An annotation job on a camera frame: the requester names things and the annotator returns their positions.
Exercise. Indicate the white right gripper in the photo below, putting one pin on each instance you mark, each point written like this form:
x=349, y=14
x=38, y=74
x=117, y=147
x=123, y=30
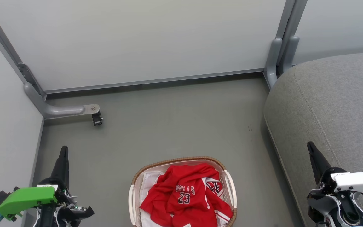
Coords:
x=354, y=183

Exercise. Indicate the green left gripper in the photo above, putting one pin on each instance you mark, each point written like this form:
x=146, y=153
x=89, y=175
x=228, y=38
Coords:
x=27, y=198

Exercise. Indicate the red shorts with white stripe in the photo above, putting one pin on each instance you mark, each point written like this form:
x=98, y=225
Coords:
x=214, y=186

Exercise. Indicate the red basketball jersey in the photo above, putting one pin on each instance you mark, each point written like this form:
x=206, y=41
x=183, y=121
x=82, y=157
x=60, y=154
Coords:
x=181, y=189

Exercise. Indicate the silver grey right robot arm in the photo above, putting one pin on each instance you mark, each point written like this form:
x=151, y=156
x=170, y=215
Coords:
x=351, y=217

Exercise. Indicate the grey fabric sofa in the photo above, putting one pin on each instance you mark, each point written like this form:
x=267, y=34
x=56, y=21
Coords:
x=332, y=110

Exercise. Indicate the black caster wheel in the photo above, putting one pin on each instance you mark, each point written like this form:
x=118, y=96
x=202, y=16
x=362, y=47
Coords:
x=97, y=119

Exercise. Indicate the white wicker-rimmed laundry basket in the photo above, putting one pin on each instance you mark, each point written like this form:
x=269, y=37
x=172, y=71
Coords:
x=133, y=201

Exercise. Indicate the white cloth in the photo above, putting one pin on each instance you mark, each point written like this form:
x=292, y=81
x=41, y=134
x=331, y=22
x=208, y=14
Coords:
x=150, y=186

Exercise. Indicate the dark metal hinge bracket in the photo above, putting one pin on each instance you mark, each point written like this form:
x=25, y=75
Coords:
x=27, y=74

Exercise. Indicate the grey partition post foot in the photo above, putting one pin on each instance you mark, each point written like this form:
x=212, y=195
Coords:
x=273, y=63
x=290, y=53

